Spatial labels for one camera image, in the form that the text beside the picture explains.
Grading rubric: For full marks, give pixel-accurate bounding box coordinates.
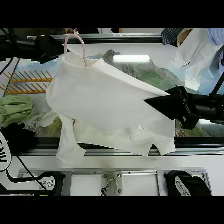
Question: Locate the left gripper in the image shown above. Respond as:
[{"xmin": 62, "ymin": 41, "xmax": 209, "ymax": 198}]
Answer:
[{"xmin": 33, "ymin": 34, "xmax": 70, "ymax": 65}]

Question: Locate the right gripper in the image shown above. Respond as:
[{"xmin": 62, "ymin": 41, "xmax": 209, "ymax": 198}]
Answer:
[{"xmin": 167, "ymin": 85, "xmax": 202, "ymax": 131}]

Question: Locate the pink clothes hanger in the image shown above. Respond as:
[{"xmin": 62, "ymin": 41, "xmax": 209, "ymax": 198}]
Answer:
[{"xmin": 63, "ymin": 31, "xmax": 88, "ymax": 68}]

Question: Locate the white printed shirt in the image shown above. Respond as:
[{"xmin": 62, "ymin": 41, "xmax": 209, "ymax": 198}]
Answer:
[{"xmin": 45, "ymin": 49, "xmax": 177, "ymax": 168}]

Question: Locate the white garment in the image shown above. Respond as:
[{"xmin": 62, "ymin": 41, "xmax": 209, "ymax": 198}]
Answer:
[{"xmin": 171, "ymin": 28, "xmax": 224, "ymax": 91}]

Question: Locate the green garment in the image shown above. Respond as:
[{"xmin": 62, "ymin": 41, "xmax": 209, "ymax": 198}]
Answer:
[{"xmin": 0, "ymin": 94, "xmax": 35, "ymax": 129}]

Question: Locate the striped garment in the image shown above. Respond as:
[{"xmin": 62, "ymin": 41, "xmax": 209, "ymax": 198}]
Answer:
[{"xmin": 161, "ymin": 28, "xmax": 184, "ymax": 47}]

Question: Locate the light blue garment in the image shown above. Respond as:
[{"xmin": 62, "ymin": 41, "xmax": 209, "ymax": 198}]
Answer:
[{"xmin": 206, "ymin": 28, "xmax": 224, "ymax": 68}]

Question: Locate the black garment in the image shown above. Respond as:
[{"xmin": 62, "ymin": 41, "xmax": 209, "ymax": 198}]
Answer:
[{"xmin": 0, "ymin": 122, "xmax": 38, "ymax": 156}]

